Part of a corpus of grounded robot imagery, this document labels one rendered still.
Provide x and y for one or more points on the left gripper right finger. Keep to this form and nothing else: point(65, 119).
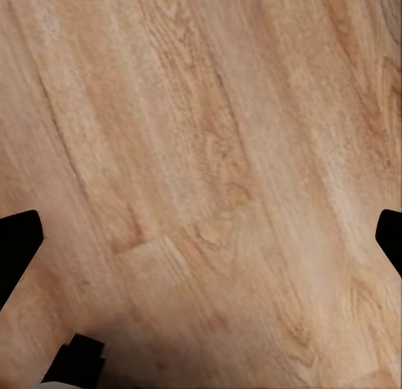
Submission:
point(389, 237)

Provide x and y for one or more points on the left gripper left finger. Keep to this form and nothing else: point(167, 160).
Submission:
point(20, 238)

